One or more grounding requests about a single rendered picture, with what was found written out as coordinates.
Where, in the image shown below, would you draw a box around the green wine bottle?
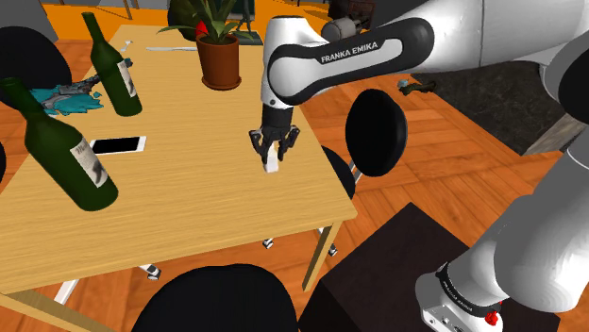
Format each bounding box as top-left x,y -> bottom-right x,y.
81,11 -> 143,118
0,76 -> 119,212

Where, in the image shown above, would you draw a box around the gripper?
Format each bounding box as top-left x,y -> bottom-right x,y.
248,104 -> 302,166

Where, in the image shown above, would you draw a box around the black office chair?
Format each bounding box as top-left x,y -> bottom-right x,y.
0,25 -> 74,110
261,88 -> 409,257
130,263 -> 300,332

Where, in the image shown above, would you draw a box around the green plant in brown pot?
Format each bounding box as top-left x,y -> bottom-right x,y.
157,0 -> 255,91

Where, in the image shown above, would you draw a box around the teal and grey crumpled object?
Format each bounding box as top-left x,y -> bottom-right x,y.
29,57 -> 135,117

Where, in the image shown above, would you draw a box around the white phone with black screen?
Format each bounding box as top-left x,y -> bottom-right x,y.
88,136 -> 147,156

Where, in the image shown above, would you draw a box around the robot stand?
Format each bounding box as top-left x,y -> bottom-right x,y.
297,202 -> 563,332

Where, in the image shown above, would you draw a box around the small green floor object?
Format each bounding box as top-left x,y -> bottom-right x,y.
397,78 -> 437,97

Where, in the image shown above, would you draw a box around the light wooden table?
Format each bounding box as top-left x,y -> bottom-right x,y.
0,24 -> 359,332

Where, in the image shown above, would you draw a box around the dark grey rug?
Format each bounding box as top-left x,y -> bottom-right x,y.
411,59 -> 574,156

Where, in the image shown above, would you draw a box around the silver knife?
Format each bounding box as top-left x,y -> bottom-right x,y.
145,45 -> 199,53

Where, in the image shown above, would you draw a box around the small white block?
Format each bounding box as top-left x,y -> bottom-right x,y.
263,141 -> 281,174

